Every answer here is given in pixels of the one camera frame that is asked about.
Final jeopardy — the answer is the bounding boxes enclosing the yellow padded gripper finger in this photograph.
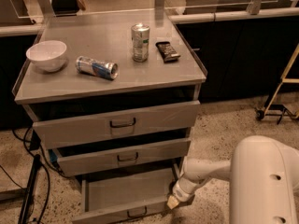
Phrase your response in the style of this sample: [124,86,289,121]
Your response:
[167,195,179,209]

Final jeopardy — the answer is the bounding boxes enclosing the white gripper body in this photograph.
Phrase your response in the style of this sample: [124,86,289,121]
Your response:
[172,175,209,203]

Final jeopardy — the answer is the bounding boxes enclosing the grey bottom drawer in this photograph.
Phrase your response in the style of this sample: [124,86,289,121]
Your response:
[72,160,179,224]

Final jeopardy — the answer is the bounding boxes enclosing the grey drawer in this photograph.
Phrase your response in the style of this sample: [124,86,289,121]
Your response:
[58,138,191,176]
[34,101,200,149]
[72,160,179,224]

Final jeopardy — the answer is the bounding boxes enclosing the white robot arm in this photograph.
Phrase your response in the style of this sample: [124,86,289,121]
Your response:
[167,135,299,224]

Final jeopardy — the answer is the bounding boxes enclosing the grey middle drawer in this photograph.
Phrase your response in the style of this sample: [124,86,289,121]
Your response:
[58,138,191,176]

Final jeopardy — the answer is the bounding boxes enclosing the grey metal drawer cabinet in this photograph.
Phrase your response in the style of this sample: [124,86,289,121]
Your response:
[12,8,208,179]

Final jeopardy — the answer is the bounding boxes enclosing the grey top drawer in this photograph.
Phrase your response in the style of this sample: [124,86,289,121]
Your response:
[34,101,200,149]

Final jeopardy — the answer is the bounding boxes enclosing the dark chocolate bar wrapper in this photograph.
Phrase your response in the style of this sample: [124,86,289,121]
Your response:
[155,41,180,63]

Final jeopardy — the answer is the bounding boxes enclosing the blue silver lying can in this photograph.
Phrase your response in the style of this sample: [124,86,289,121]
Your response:
[76,56,119,80]

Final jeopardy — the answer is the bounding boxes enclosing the black stand leg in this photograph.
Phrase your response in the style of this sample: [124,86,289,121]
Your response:
[18,154,41,224]

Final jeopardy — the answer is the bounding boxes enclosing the silver green upright can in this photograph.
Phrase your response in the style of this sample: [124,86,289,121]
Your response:
[131,23,150,62]

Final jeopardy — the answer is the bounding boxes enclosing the white ceramic bowl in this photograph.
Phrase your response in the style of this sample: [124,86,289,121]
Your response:
[26,40,67,72]

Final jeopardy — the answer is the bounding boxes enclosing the yellow wheeled cart frame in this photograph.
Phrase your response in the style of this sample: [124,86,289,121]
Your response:
[256,44,299,124]

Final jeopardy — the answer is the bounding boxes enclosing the black floor cable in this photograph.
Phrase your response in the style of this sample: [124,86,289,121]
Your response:
[0,126,68,224]

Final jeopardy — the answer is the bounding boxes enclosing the white horizontal rail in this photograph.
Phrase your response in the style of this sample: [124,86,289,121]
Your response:
[169,7,299,24]

